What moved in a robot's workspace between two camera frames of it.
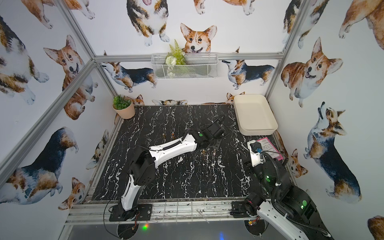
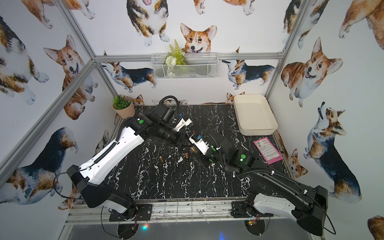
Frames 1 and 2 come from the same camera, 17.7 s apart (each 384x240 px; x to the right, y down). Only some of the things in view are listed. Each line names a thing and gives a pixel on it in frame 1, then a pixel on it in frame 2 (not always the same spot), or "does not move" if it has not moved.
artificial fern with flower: (175, 57) does not move
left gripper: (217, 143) to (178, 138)
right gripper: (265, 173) to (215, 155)
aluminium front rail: (86, 211) does not move
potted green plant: (123, 106) does not move
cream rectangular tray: (254, 115) does not move
